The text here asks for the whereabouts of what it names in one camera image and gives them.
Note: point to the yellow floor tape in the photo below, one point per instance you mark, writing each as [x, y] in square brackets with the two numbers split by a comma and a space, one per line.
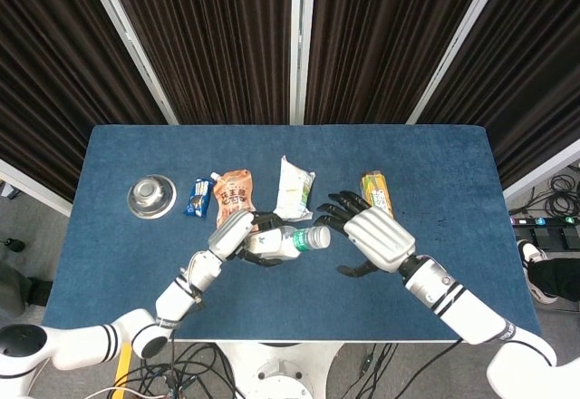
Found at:
[122, 372]

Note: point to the black foot pedal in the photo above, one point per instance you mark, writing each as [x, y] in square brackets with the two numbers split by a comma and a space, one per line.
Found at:
[557, 237]

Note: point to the white partition post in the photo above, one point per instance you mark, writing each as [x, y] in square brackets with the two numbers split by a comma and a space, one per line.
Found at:
[131, 45]
[460, 45]
[301, 45]

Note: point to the transparent plastic bottle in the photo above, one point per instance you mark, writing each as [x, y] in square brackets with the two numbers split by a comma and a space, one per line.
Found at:
[281, 242]

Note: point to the dark brown curtain panel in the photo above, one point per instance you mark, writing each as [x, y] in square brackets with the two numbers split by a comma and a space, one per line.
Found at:
[213, 45]
[534, 63]
[54, 77]
[385, 41]

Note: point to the blue table mat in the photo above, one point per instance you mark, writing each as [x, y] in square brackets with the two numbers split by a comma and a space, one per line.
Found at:
[294, 299]

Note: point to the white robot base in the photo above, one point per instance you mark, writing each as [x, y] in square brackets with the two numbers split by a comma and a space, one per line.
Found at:
[276, 367]

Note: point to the white partition rail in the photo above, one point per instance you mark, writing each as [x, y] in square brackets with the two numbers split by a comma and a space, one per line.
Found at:
[541, 174]
[31, 188]

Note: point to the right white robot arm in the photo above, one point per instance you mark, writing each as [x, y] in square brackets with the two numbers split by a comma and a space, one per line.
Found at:
[466, 313]

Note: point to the black trouser leg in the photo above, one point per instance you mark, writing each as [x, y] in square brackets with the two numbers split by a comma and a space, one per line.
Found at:
[559, 279]

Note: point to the steel bowl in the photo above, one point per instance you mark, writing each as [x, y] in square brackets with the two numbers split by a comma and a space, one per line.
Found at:
[151, 196]

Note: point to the blue cookie packet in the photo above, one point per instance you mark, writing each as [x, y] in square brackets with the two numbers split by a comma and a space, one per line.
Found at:
[198, 198]

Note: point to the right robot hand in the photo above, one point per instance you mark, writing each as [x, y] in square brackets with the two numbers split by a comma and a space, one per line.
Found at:
[378, 236]

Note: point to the orange spout pouch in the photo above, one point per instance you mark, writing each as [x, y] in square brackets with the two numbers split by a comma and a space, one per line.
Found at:
[235, 195]

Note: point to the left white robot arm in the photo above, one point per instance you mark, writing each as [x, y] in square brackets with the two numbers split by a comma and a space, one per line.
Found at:
[181, 294]

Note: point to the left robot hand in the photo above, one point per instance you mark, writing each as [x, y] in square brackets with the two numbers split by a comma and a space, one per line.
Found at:
[229, 236]

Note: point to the yellow tea bottle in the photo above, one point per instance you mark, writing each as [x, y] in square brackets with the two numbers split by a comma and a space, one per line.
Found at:
[376, 186]

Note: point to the white snack bag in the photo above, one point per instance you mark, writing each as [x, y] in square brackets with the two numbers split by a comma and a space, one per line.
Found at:
[292, 190]

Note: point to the white black sneaker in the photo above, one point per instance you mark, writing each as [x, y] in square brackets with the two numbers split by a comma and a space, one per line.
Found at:
[530, 258]

